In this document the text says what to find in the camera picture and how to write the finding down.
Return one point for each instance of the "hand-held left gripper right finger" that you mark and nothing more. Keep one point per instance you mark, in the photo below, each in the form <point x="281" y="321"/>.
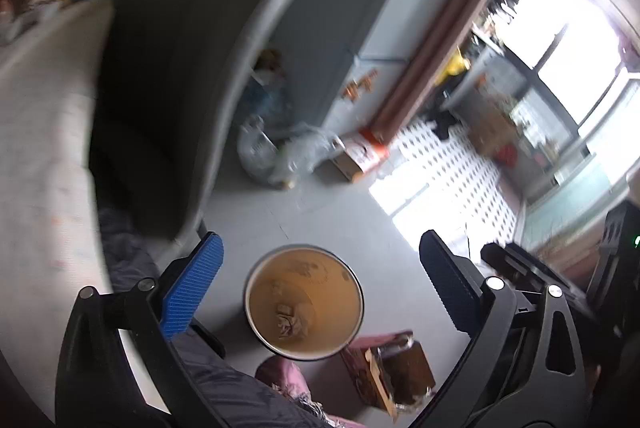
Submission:
<point x="450" y="288"/>

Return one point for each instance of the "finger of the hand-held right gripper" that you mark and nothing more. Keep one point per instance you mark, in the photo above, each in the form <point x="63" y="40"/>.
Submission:
<point x="530" y="265"/>

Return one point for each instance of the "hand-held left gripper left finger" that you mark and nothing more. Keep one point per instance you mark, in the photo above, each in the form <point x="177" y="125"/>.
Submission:
<point x="192" y="283"/>

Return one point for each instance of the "round bin with yellow liner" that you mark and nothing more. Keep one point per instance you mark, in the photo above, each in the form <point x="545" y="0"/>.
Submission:
<point x="304" y="303"/>

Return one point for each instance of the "brown cardboard box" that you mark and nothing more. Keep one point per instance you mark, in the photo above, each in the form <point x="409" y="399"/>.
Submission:
<point x="405" y="368"/>

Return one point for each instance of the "crumpled paper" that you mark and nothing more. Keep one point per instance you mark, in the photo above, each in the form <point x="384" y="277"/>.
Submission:
<point x="289" y="323"/>

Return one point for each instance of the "red bag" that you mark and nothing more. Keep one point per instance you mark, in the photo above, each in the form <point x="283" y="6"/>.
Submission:
<point x="507" y="156"/>

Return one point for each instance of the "white perforated floor mat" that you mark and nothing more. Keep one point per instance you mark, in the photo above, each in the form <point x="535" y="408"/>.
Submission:
<point x="450" y="173"/>

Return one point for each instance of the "dark grey cloth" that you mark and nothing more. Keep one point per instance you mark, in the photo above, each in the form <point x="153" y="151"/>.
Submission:
<point x="240" y="395"/>

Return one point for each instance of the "pink cloth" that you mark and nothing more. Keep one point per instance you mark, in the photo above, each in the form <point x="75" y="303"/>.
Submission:
<point x="286" y="373"/>

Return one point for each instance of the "plain cardboard box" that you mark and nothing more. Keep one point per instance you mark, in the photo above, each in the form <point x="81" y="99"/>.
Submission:
<point x="492" y="131"/>

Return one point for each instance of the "white plastic bag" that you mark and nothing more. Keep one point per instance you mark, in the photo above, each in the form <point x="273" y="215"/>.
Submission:
<point x="255" y="151"/>

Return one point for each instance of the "orange and white cardboard box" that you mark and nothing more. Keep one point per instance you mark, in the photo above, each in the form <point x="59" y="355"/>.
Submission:
<point x="362" y="153"/>

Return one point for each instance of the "clear plastic bag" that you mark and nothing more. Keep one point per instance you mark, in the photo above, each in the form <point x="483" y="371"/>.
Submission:
<point x="305" y="153"/>

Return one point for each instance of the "blue bag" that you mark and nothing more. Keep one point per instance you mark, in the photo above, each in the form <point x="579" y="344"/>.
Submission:
<point x="267" y="101"/>

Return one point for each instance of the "grey chair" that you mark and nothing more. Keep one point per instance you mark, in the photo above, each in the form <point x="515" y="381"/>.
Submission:
<point x="185" y="73"/>

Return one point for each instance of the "yellow cloth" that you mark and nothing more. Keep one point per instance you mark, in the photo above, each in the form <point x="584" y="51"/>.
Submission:
<point x="456" y="66"/>

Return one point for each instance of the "orange fridge magnets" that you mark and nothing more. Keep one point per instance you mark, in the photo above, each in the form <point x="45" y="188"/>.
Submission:
<point x="361" y="86"/>

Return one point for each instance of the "brown curtain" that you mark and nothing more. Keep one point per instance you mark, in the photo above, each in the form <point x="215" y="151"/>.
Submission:
<point x="450" y="33"/>

